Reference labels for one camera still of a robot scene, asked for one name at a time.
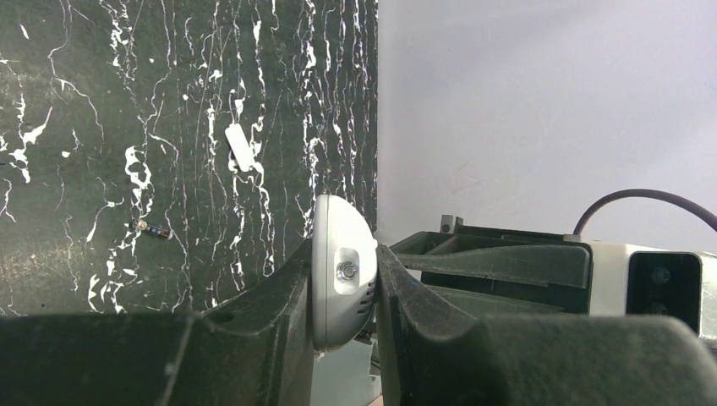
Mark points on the white air conditioner remote control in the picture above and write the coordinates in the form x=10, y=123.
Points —
x=343, y=273

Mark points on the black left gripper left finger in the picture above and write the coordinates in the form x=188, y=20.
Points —
x=255, y=349

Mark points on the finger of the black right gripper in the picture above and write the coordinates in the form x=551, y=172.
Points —
x=536, y=268

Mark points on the white remote battery cover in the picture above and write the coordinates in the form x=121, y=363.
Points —
x=240, y=148

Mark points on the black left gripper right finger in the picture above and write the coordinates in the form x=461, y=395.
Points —
x=433, y=353

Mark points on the black battery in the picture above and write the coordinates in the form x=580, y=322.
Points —
x=151, y=229

